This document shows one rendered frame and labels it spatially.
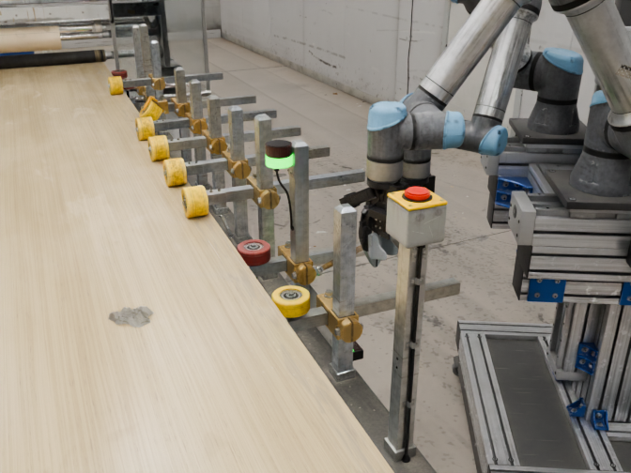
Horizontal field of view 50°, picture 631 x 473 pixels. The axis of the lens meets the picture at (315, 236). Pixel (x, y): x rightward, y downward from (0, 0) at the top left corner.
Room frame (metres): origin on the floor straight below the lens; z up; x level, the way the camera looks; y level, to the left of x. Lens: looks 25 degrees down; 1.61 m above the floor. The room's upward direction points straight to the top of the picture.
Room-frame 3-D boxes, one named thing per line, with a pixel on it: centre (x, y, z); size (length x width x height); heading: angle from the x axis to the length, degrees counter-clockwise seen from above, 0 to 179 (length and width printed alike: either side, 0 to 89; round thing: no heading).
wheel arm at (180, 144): (2.21, 0.29, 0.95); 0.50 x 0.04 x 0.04; 113
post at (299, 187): (1.45, 0.04, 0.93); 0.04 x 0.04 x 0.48; 23
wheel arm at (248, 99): (2.69, 0.42, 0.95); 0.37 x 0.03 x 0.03; 113
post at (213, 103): (2.15, 0.33, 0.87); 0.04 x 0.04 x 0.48; 23
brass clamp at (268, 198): (1.71, 0.14, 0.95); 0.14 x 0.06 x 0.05; 23
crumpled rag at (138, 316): (1.14, 0.36, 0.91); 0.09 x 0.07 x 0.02; 80
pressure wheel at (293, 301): (1.22, 0.05, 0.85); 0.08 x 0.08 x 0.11
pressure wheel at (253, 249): (1.45, 0.15, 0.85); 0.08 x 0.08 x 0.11
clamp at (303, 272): (1.47, 0.05, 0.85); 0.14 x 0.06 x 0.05; 23
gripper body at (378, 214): (1.31, -0.15, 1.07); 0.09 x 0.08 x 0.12; 43
